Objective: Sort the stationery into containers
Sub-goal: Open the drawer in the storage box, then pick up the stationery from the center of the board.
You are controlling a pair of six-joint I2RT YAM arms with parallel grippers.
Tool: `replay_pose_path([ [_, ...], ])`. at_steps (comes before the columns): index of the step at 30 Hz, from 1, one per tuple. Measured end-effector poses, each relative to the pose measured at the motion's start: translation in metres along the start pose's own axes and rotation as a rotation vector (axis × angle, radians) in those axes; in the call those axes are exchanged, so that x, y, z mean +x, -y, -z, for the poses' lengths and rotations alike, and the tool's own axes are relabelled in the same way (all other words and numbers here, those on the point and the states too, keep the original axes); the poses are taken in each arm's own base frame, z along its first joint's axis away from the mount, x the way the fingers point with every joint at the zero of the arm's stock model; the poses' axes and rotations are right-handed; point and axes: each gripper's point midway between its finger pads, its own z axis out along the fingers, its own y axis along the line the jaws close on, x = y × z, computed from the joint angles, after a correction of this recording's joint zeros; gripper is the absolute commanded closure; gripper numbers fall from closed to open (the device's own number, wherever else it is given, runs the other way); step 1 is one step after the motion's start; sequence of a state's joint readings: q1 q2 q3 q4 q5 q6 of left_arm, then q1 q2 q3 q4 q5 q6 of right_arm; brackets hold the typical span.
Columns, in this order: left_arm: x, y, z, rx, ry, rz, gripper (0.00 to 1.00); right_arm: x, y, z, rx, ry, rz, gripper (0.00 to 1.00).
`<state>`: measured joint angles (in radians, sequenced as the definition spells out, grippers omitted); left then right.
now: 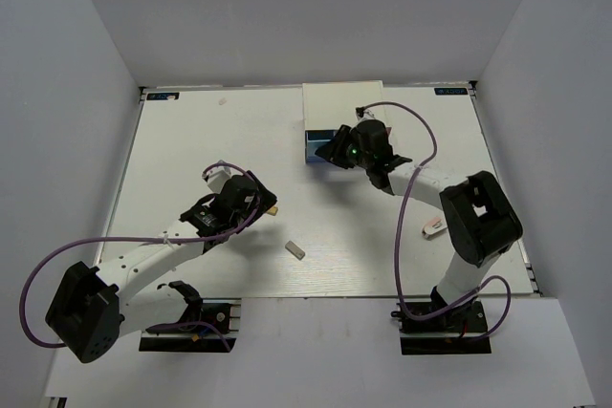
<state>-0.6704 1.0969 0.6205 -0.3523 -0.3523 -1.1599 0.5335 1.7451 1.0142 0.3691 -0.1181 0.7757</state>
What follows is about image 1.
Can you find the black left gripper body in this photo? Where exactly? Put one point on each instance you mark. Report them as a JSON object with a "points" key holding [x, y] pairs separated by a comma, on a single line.
{"points": [[259, 203]]}

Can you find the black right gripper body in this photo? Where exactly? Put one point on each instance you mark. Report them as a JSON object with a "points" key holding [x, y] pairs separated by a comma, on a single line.
{"points": [[356, 155]]}

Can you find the light blue drawer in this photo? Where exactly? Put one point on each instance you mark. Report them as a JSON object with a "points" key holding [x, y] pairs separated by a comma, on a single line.
{"points": [[315, 139]]}

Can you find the pink white binder clip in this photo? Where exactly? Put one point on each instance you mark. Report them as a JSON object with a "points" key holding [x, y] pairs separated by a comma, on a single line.
{"points": [[433, 228]]}

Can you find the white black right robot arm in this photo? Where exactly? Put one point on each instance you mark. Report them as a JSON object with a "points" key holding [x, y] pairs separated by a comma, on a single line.
{"points": [[482, 225]]}

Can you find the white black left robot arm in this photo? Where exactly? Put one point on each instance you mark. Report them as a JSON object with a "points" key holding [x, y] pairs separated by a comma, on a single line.
{"points": [[94, 306]]}

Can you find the white drawer cabinet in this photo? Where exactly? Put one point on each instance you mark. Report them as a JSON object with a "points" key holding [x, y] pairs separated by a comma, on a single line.
{"points": [[326, 106]]}

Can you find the grey white eraser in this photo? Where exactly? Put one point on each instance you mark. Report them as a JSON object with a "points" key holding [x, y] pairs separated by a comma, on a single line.
{"points": [[295, 250]]}

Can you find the right blue label sticker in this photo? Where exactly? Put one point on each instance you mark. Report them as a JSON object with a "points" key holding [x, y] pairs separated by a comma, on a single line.
{"points": [[450, 91]]}

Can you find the blue label sticker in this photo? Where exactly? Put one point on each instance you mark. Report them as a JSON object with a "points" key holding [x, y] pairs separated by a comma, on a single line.
{"points": [[450, 91], [163, 96]]}

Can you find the left blue label sticker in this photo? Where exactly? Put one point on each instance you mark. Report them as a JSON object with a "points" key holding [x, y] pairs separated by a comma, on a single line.
{"points": [[163, 96]]}

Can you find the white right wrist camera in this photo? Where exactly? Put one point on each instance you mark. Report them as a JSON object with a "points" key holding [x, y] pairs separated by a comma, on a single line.
{"points": [[364, 114]]}

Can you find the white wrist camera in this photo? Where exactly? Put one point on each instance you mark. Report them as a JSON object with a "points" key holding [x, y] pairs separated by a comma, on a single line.
{"points": [[216, 175], [364, 114]]}

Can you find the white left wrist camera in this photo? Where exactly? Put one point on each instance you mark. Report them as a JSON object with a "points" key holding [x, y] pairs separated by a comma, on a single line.
{"points": [[216, 175]]}

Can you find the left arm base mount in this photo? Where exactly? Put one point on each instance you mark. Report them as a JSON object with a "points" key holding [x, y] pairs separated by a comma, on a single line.
{"points": [[212, 327]]}

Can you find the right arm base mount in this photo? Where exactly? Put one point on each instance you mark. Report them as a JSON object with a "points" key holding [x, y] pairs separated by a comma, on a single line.
{"points": [[454, 333]]}

